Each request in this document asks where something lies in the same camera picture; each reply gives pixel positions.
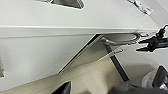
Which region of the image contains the stainless steel dishwasher door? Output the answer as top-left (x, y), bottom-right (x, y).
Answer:
top-left (58, 31), bottom-right (143, 83)

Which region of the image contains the white sink base cabinet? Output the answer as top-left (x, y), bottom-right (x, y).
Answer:
top-left (0, 34), bottom-right (101, 92)

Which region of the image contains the steel sink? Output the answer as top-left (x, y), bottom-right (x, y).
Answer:
top-left (49, 0), bottom-right (86, 10)

